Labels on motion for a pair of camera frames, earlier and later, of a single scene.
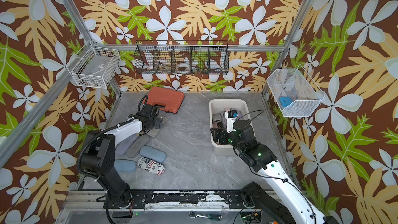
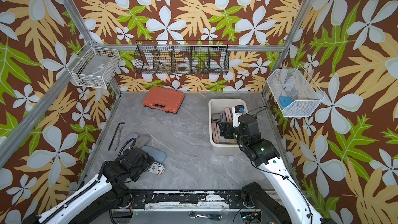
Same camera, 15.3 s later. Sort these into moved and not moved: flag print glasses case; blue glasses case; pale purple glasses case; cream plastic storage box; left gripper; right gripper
Moved: right gripper; left gripper
Not moved: pale purple glasses case; cream plastic storage box; blue glasses case; flag print glasses case
